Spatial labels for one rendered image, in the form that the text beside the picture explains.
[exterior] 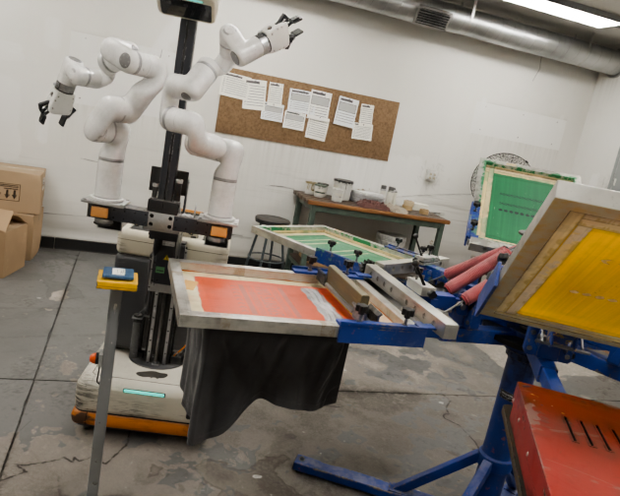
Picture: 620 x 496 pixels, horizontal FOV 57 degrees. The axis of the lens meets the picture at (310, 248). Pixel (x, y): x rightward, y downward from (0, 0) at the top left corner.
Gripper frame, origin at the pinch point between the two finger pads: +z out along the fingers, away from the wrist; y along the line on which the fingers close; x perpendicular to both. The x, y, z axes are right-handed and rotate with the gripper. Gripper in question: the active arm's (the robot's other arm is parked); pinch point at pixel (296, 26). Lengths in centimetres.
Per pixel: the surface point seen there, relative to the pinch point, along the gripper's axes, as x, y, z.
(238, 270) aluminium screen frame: 36, 59, -64
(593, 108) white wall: -48, 322, 446
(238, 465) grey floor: 64, 148, -102
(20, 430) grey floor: -8, 128, -169
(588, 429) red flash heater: 157, -7, -57
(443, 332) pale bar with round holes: 110, 44, -35
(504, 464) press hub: 143, 130, -19
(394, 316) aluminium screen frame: 91, 55, -37
